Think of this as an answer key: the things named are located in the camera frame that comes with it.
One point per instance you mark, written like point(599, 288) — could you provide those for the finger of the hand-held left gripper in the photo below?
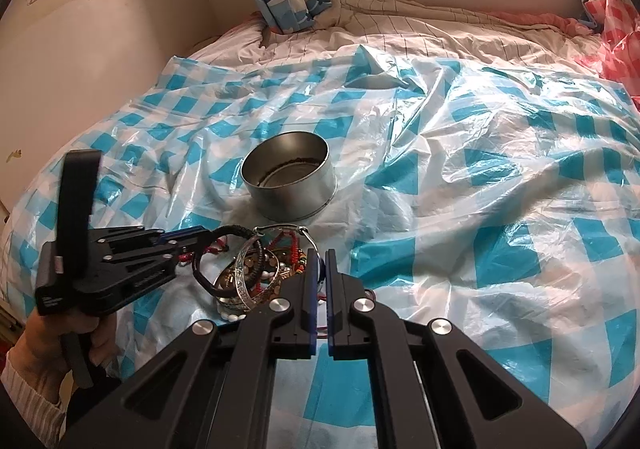
point(182, 235)
point(192, 248)

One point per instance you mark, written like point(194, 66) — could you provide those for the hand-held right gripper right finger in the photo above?
point(331, 289)

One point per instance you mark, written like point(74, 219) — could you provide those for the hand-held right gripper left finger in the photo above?
point(312, 289)

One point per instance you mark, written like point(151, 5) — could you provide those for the pile of mixed jewelry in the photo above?
point(265, 269)

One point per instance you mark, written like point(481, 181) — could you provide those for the round metal tin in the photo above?
point(295, 194)

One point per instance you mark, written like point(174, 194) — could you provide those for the person's left forearm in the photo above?
point(30, 404)

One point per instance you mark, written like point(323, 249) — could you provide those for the person's left hand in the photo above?
point(45, 344)

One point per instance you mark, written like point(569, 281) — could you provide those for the blue checked plastic sheet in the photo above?
point(475, 154)

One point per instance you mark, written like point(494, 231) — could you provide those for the striped beige blanket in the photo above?
point(400, 29)

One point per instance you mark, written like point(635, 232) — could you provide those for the pink blanket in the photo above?
point(540, 21)

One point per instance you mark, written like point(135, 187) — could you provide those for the pink checked plastic sheet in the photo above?
point(615, 29)

